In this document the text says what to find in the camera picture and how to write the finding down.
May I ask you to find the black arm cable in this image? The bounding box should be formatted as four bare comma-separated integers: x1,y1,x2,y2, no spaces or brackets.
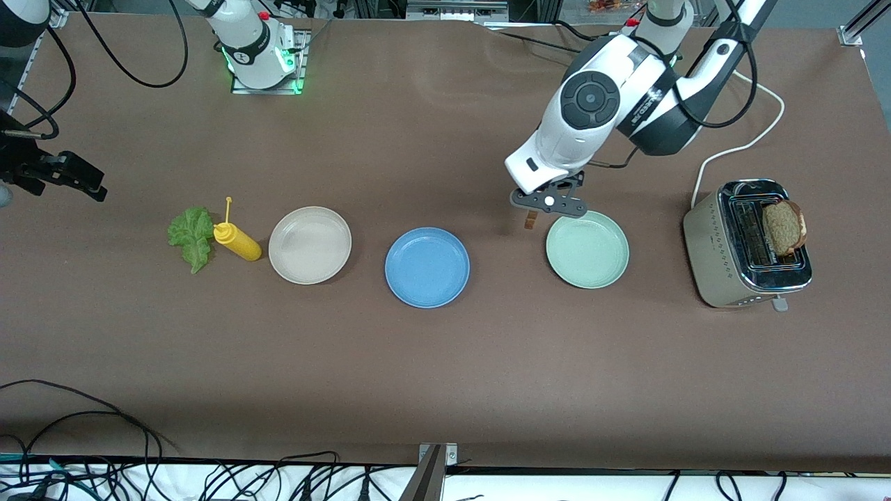
0,0,189,140
592,0,761,169

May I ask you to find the yellow mustard squeeze bottle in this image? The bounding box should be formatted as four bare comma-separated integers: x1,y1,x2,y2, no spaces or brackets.
212,197,263,262

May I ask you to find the black looping floor cable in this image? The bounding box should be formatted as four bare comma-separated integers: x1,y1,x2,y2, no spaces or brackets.
0,379,178,460
0,411,164,501

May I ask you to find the beige chrome toaster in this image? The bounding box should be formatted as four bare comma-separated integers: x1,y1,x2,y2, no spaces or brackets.
682,179,814,312

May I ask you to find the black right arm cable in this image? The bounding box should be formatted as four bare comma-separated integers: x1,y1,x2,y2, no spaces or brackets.
0,0,189,140

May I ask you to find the white toaster power cord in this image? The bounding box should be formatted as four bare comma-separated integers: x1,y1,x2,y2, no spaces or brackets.
691,70,786,209

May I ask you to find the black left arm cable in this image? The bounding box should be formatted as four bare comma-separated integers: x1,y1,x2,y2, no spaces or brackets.
592,0,761,169

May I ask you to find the blue round plate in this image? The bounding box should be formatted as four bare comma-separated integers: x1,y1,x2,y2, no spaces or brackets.
384,227,471,309

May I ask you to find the green round plate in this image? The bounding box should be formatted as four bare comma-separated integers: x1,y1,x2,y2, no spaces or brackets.
545,209,631,289

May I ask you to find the teal cable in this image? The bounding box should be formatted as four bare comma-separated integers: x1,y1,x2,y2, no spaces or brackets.
0,454,95,498

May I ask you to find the black cable on table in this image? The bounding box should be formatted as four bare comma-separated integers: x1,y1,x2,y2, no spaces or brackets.
480,21,582,54

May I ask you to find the beige round plate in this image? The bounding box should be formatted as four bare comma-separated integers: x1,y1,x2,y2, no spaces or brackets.
268,206,353,285

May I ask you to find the grey power strip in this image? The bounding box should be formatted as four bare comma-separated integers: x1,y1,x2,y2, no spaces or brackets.
406,0,509,22

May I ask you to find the metal table edge bracket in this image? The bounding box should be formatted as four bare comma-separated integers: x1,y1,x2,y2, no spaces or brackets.
400,443,458,501

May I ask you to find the green lettuce leaf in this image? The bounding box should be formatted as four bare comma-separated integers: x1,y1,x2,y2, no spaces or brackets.
167,206,215,275

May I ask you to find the aluminium frame rail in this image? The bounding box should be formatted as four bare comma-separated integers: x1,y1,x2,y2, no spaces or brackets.
0,8,70,136

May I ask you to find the aluminium frame corner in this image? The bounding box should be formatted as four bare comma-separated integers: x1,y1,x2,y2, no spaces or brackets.
839,0,891,47

